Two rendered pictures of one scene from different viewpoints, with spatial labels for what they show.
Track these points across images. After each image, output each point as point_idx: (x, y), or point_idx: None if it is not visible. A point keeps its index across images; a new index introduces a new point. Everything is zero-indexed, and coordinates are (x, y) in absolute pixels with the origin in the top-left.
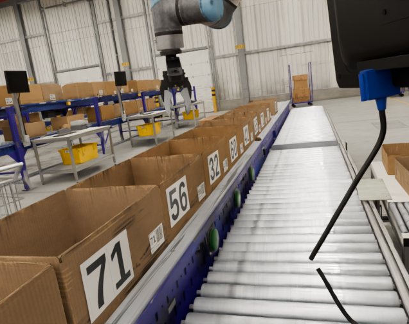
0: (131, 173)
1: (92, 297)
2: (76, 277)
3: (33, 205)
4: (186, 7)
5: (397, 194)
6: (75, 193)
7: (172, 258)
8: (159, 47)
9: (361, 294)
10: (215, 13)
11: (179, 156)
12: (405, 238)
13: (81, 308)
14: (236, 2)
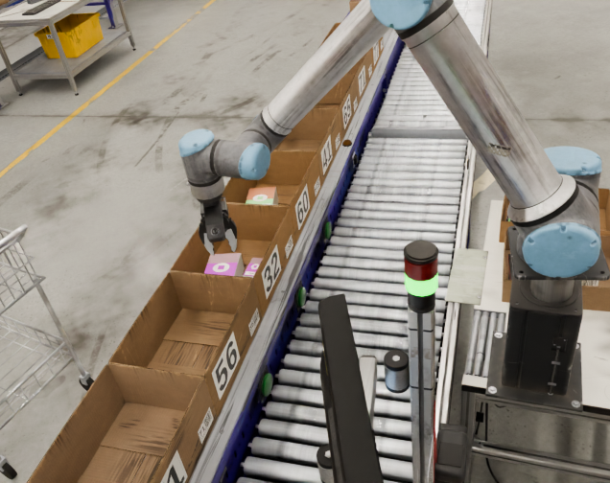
0: (172, 287)
1: None
2: None
3: (83, 400)
4: (222, 169)
5: (491, 293)
6: (119, 368)
7: (221, 445)
8: (195, 195)
9: (393, 467)
10: (258, 177)
11: (227, 277)
12: (463, 384)
13: None
14: (288, 132)
